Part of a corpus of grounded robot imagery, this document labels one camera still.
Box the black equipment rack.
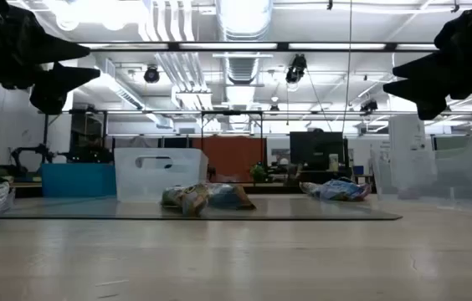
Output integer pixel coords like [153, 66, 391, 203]
[64, 109, 115, 165]

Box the black ceiling spotlight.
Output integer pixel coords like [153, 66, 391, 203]
[285, 53, 308, 84]
[359, 98, 379, 114]
[142, 64, 161, 84]

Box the dark-bordered rectangular mat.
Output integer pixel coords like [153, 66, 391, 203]
[0, 194, 403, 222]

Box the white board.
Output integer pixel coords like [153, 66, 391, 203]
[387, 114, 438, 189]

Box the clear bin with handle cutout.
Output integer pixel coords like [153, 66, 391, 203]
[113, 147, 210, 203]

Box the clear plastic bin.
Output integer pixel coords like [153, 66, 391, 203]
[369, 125, 472, 217]

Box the silver air duct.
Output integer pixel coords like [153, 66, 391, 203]
[214, 0, 274, 84]

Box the orange partition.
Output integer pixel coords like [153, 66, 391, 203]
[192, 136, 268, 183]

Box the black monitor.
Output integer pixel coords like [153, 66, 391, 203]
[289, 130, 346, 171]

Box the small green plant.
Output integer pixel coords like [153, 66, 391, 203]
[249, 162, 267, 184]

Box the green yellow granola bar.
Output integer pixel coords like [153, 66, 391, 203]
[160, 182, 211, 217]

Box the blue orange granola bar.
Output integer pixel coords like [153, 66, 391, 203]
[207, 182, 257, 211]

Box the black stand frame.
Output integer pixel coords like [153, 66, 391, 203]
[199, 110, 264, 181]

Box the blue plastic bin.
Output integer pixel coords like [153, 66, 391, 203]
[39, 162, 118, 198]

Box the red green granola bar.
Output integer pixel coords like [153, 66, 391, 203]
[300, 181, 372, 203]

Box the black overhead beam with lights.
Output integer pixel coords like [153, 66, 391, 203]
[79, 40, 440, 53]

